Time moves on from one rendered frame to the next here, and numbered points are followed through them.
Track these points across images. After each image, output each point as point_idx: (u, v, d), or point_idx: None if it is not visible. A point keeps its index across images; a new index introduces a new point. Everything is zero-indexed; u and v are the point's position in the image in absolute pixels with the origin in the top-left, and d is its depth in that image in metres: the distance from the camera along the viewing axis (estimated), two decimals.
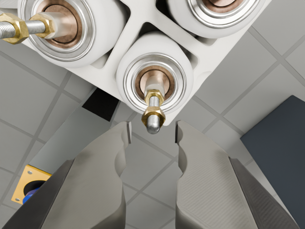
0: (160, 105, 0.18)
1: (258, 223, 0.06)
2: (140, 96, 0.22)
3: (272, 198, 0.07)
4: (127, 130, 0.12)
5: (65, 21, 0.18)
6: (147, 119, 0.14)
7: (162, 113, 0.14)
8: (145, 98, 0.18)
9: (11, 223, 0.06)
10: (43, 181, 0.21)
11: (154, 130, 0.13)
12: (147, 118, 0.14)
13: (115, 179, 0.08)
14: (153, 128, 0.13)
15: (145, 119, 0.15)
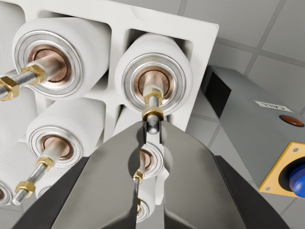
0: (158, 93, 0.18)
1: (243, 216, 0.06)
2: (169, 95, 0.22)
3: (255, 191, 0.07)
4: (143, 130, 0.12)
5: None
6: (150, 126, 0.14)
7: (145, 112, 0.14)
8: None
9: (27, 214, 0.07)
10: (280, 178, 0.20)
11: (154, 128, 0.13)
12: (151, 125, 0.15)
13: (128, 179, 0.08)
14: (152, 129, 0.13)
15: None
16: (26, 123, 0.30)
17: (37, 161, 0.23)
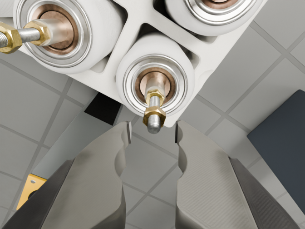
0: (162, 95, 0.18)
1: (258, 223, 0.06)
2: (140, 98, 0.22)
3: (272, 198, 0.07)
4: (127, 130, 0.12)
5: (60, 27, 0.18)
6: (150, 125, 0.15)
7: (150, 110, 0.14)
8: None
9: (11, 223, 0.06)
10: None
11: (155, 128, 0.13)
12: (150, 124, 0.15)
13: (115, 179, 0.08)
14: (153, 128, 0.13)
15: None
16: None
17: None
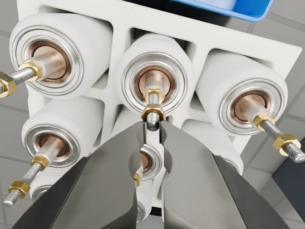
0: None
1: (243, 216, 0.06)
2: None
3: (255, 191, 0.07)
4: (143, 131, 0.12)
5: None
6: None
7: None
8: None
9: (27, 214, 0.07)
10: None
11: None
12: None
13: (128, 180, 0.08)
14: None
15: None
16: None
17: (137, 176, 0.23)
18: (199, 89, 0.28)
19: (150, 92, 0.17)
